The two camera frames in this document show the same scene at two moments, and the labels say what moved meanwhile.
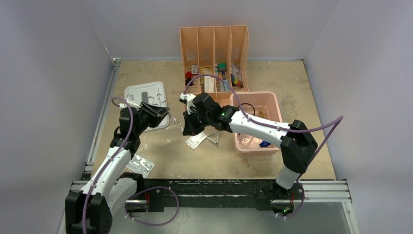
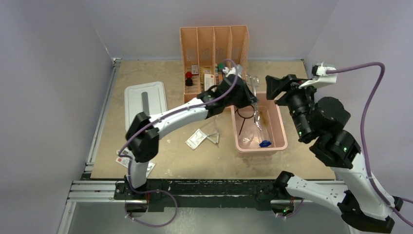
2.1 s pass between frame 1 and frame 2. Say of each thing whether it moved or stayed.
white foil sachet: stayed
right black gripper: moved
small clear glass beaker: stayed
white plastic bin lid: stayed
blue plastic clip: stayed
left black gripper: moved
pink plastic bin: stayed
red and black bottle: stayed
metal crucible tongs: moved
